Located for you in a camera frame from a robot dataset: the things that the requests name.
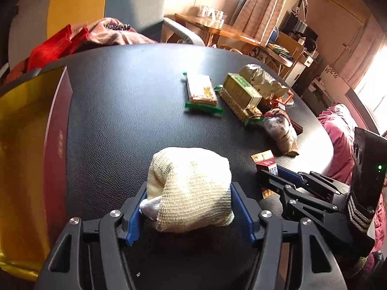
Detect small red candy packet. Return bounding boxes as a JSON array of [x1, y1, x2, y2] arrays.
[[251, 150, 278, 175]]

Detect clear bag with red top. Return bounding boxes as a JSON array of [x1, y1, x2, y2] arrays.
[[264, 108, 299, 157]]

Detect orange plastic rack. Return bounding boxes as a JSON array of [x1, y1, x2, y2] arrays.
[[268, 90, 295, 110]]

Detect cream knitted cloth bundle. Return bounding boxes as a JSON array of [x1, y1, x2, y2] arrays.
[[140, 147, 234, 233]]

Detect green cracker pack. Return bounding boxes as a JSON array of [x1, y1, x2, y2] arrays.
[[183, 72, 223, 116], [215, 85, 264, 127]]

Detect wooden shelf with clutter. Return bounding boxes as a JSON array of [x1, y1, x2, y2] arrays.
[[249, 31, 318, 80]]

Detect pink bedding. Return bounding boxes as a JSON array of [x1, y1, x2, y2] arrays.
[[318, 103, 386, 251]]

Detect green tea box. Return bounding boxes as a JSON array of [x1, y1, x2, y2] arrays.
[[223, 73, 262, 109]]

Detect olive foil snack bag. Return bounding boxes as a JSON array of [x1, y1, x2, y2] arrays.
[[238, 64, 288, 100]]

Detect red and gold box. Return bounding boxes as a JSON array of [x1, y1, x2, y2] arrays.
[[1, 66, 73, 281]]

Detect pink curtain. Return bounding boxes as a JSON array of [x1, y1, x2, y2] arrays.
[[233, 0, 286, 46]]

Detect glass jars on table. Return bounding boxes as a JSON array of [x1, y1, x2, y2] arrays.
[[197, 5, 227, 27]]

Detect wooden side table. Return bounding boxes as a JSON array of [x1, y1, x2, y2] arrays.
[[174, 13, 260, 46]]

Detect red cloth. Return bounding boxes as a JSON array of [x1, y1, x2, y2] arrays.
[[26, 24, 89, 71]]

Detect pink cloth pile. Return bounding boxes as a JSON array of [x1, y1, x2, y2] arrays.
[[70, 17, 157, 47]]

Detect blue grey chair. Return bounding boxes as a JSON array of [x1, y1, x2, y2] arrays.
[[104, 0, 204, 46]]

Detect yellow cushion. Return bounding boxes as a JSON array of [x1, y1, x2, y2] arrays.
[[47, 0, 106, 38]]

